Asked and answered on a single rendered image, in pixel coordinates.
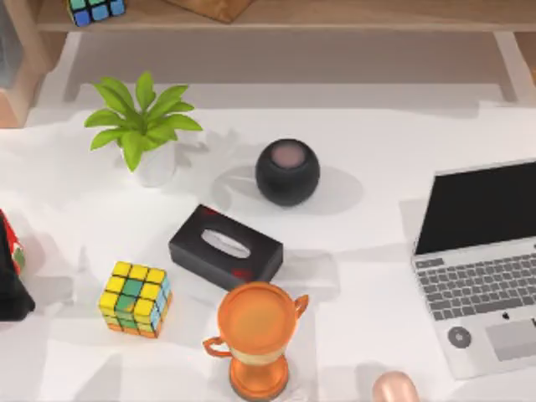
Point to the black round speaker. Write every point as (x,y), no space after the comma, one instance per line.
(288,176)

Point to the black tissue box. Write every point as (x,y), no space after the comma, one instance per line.
(226,247)

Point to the orange trophy cup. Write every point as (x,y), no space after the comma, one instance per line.
(255,322)

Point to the green plant in white pot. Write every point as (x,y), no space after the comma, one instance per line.
(142,125)

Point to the yellow puzzle cube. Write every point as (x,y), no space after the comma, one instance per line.
(134,301)

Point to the wooden shelf unit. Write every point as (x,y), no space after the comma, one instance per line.
(268,25)

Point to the wooden block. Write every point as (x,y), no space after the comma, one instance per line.
(209,7)

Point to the silver laptop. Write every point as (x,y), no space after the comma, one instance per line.
(477,268)

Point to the pink computer mouse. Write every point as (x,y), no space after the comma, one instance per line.
(395,387)

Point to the red and green box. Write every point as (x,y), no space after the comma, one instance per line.
(17,253)

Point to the blue puzzle cube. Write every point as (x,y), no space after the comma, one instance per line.
(94,9)

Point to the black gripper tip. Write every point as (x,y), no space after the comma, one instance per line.
(10,289)

